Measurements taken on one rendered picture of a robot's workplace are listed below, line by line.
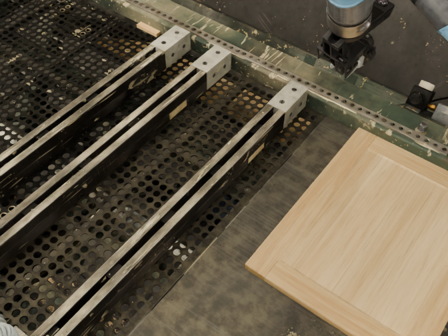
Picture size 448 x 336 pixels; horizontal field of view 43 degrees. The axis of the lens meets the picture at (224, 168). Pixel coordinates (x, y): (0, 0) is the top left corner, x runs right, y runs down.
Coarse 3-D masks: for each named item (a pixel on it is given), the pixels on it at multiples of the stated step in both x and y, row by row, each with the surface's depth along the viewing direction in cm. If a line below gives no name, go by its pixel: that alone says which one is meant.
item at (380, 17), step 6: (378, 0) 105; (384, 0) 105; (378, 6) 104; (384, 6) 104; (390, 6) 105; (372, 12) 103; (378, 12) 103; (384, 12) 104; (390, 12) 106; (372, 18) 102; (378, 18) 102; (384, 18) 105; (372, 24) 101; (378, 24) 104
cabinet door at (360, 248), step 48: (384, 144) 157; (336, 192) 146; (384, 192) 146; (432, 192) 147; (288, 240) 136; (336, 240) 137; (384, 240) 137; (432, 240) 137; (288, 288) 128; (336, 288) 128; (384, 288) 128; (432, 288) 128
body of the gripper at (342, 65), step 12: (324, 36) 99; (336, 36) 100; (360, 36) 97; (324, 48) 102; (336, 48) 98; (348, 48) 103; (360, 48) 103; (336, 60) 103; (348, 60) 103; (348, 72) 106
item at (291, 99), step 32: (288, 96) 161; (256, 128) 154; (224, 160) 148; (192, 192) 141; (160, 224) 135; (128, 256) 129; (160, 256) 134; (96, 288) 123; (128, 288) 128; (64, 320) 118; (96, 320) 122
